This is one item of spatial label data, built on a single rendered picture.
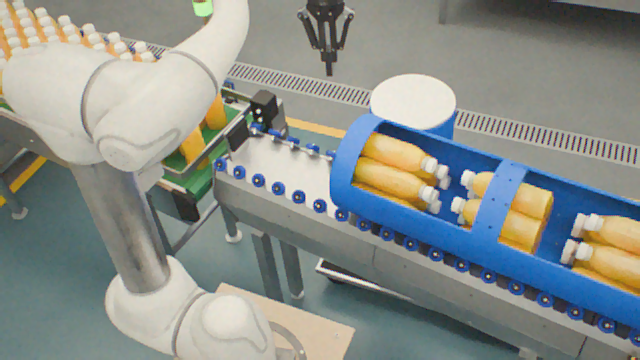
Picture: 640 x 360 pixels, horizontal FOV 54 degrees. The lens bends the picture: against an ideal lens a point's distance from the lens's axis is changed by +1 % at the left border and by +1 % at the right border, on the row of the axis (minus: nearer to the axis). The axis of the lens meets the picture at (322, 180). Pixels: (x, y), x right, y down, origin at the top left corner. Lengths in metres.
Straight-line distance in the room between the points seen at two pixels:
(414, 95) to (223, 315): 1.09
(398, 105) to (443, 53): 2.02
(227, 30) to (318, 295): 1.93
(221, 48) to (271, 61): 3.06
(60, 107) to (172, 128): 0.17
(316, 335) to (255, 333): 0.28
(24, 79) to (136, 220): 0.33
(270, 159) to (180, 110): 1.17
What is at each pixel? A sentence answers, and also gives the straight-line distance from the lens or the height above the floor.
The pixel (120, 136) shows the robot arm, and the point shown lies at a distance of 0.89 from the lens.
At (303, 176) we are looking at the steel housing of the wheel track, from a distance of 2.00.
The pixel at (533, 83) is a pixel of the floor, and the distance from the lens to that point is 3.89.
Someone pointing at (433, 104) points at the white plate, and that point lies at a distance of 2.07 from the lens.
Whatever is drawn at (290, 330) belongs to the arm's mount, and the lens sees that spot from 1.58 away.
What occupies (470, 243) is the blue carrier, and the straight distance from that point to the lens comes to 1.59.
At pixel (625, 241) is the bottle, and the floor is 1.18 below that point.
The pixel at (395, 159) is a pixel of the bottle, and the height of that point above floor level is 1.18.
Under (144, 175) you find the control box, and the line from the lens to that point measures 1.93.
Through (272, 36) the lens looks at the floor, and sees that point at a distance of 4.29.
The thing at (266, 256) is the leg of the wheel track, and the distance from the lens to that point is 2.34.
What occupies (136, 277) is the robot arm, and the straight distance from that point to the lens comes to 1.31.
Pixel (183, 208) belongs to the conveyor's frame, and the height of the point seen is 0.83.
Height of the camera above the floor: 2.37
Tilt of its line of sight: 47 degrees down
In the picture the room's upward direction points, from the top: 6 degrees counter-clockwise
